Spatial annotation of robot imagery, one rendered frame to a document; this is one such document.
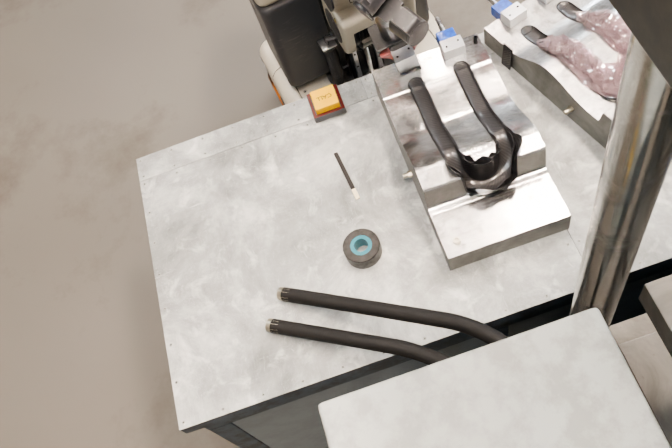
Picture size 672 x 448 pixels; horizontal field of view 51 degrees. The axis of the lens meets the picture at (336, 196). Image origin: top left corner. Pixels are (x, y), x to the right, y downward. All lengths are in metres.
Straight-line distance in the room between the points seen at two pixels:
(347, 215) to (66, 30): 2.28
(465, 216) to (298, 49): 1.05
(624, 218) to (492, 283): 0.72
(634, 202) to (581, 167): 0.85
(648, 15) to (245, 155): 1.37
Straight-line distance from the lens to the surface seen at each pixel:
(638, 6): 0.48
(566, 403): 0.73
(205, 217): 1.70
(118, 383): 2.57
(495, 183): 1.51
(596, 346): 0.75
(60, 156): 3.14
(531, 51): 1.72
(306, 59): 2.39
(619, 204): 0.78
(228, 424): 1.64
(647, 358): 1.21
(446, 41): 1.68
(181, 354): 1.58
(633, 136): 0.67
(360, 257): 1.50
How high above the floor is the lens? 2.18
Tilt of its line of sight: 58 degrees down
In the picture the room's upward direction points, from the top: 23 degrees counter-clockwise
